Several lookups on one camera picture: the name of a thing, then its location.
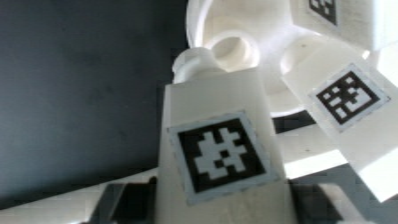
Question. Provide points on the white stool leg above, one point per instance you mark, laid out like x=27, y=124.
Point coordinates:
x=340, y=18
x=223, y=185
x=349, y=97

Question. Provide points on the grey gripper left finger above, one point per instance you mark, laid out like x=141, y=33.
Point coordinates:
x=127, y=204

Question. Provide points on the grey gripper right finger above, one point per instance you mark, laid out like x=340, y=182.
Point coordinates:
x=324, y=205

